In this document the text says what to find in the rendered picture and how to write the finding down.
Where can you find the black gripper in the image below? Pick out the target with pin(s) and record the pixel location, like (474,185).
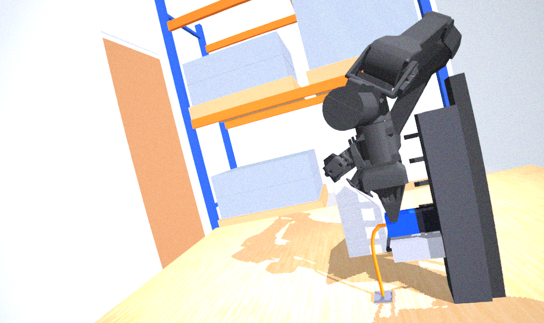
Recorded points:
(384,173)

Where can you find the blue and black plug with orange cord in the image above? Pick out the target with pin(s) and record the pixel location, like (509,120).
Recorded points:
(410,221)

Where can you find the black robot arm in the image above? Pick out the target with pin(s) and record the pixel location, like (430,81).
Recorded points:
(404,63)

